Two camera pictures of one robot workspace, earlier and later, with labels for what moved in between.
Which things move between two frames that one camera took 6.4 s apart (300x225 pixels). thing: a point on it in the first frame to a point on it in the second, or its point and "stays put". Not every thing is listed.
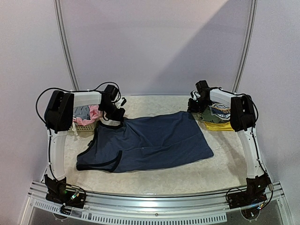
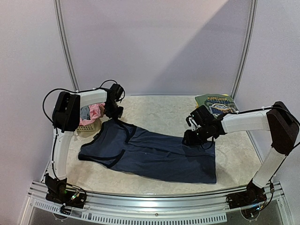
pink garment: [95, 114] stays put
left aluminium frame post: [60, 23] stays put
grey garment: [83, 112] stays put
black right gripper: [193, 107] to [191, 138]
